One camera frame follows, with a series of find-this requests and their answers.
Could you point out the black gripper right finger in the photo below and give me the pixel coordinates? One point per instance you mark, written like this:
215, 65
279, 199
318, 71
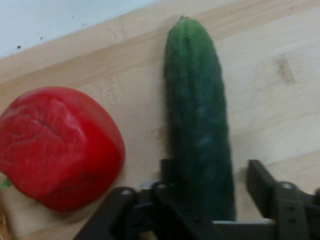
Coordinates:
292, 212

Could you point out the long dark green cucumber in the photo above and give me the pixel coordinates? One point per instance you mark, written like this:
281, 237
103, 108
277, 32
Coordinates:
197, 112

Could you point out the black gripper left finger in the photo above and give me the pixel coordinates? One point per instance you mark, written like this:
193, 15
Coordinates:
150, 215

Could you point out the wooden cutting board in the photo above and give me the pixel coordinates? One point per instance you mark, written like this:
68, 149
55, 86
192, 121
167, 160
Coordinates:
270, 105

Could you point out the red bell pepper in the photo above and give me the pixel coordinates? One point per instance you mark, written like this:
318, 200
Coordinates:
60, 150

